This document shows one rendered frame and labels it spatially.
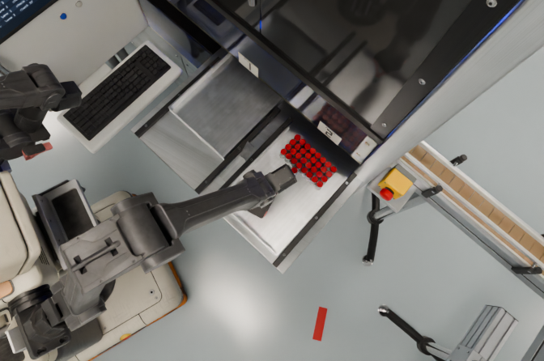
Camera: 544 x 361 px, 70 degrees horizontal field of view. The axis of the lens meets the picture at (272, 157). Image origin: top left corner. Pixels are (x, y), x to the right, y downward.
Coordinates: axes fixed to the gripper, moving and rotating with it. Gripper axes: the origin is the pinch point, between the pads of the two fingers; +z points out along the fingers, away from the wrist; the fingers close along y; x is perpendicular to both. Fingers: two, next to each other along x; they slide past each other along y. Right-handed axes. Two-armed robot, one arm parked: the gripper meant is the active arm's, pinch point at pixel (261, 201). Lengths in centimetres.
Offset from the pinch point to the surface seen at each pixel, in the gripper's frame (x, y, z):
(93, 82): 78, 10, 18
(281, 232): -9.4, -5.1, 10.0
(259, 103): 18.4, 30.6, 12.0
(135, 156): 84, -4, 97
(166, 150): 37.3, 0.5, 9.8
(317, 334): -49, -38, 97
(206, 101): 34.6, 22.2, 11.1
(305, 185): -9.3, 12.2, 11.2
